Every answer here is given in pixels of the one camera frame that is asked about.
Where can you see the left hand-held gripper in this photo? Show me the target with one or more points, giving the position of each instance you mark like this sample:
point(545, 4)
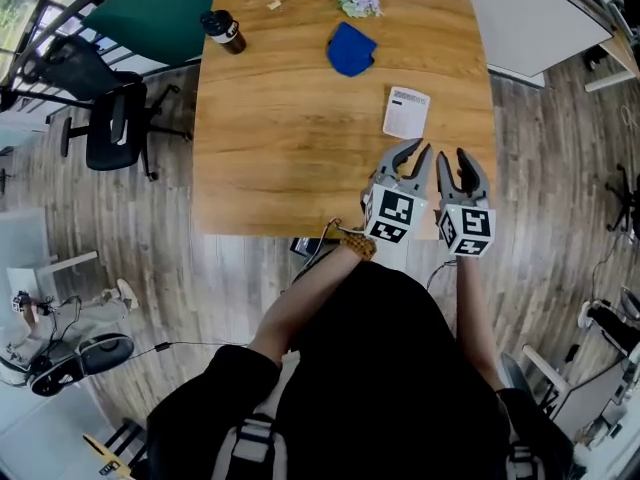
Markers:
point(395, 208)

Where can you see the black and white helmet device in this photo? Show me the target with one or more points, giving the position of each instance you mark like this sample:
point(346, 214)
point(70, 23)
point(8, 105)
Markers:
point(100, 355)

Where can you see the crumpled floral wrapper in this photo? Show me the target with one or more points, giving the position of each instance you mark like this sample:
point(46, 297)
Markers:
point(357, 2)

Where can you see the black chair base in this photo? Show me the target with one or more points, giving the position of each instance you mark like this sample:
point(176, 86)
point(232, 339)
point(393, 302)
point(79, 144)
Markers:
point(625, 198)

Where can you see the person's black shirt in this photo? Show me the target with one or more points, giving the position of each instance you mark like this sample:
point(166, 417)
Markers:
point(375, 368)

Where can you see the green partition panel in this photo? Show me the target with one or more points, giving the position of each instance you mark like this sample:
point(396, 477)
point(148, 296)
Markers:
point(160, 13)

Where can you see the yellow tool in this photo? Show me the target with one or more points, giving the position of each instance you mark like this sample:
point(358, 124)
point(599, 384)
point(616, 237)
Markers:
point(107, 455)

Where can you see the blue cloth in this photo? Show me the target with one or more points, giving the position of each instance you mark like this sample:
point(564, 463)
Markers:
point(350, 50)

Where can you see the white calculator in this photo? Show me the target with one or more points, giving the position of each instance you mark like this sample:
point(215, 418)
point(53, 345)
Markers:
point(406, 113)

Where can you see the person's right forearm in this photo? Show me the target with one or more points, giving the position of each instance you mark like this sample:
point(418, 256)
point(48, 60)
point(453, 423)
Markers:
point(477, 318)

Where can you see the person's left forearm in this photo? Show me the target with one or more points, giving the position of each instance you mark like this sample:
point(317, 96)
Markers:
point(305, 303)

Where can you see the black box with blue label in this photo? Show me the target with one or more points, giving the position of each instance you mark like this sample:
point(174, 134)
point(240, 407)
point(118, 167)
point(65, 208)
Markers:
point(302, 247)

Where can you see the wooden table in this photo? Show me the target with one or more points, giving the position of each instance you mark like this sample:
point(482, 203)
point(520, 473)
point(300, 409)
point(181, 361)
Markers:
point(535, 23)

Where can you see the black mesh office chair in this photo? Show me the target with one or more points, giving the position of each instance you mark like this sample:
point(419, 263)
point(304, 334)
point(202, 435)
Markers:
point(112, 123)

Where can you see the black tumbler with white band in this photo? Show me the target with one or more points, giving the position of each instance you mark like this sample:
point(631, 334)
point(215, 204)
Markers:
point(225, 33)

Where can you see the wooden desk with white leg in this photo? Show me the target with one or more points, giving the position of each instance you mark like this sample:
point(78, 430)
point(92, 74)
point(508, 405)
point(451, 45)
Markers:
point(622, 63)

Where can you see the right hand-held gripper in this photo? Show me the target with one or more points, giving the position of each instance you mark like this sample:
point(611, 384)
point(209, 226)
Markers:
point(470, 223)

